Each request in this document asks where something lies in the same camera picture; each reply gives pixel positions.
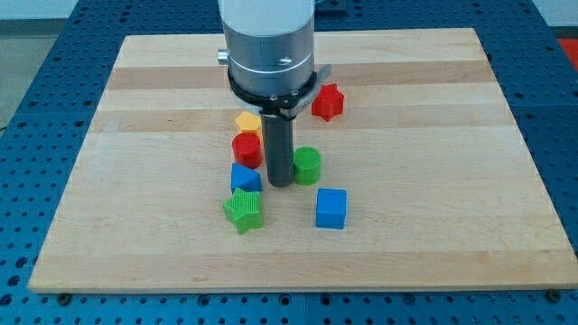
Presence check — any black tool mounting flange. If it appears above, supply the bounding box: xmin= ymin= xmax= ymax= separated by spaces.
xmin=228 ymin=64 xmax=332 ymax=119

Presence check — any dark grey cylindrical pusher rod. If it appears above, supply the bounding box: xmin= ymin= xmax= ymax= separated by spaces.
xmin=261 ymin=116 xmax=294 ymax=188

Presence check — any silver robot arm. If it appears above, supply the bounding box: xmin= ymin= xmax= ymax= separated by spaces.
xmin=218 ymin=0 xmax=331 ymax=188

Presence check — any blue cube block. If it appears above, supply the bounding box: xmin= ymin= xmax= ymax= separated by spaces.
xmin=315 ymin=188 xmax=347 ymax=229

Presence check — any yellow hexagon block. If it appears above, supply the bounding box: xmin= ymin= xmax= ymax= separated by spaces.
xmin=235 ymin=111 xmax=263 ymax=141

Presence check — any red cylinder block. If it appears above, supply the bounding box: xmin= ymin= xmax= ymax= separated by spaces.
xmin=231 ymin=133 xmax=263 ymax=169

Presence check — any green cylinder block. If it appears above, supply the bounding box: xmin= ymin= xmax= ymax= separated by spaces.
xmin=294 ymin=146 xmax=322 ymax=185

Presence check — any red star block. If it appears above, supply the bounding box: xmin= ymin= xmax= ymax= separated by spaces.
xmin=311 ymin=83 xmax=345 ymax=122

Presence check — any blue triangular prism block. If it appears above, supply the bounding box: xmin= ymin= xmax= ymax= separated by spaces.
xmin=230 ymin=162 xmax=263 ymax=192

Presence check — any green star block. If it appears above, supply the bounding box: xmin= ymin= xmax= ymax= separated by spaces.
xmin=222 ymin=188 xmax=264 ymax=235

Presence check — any light wooden board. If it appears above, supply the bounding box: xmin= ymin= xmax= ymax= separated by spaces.
xmin=28 ymin=29 xmax=577 ymax=293

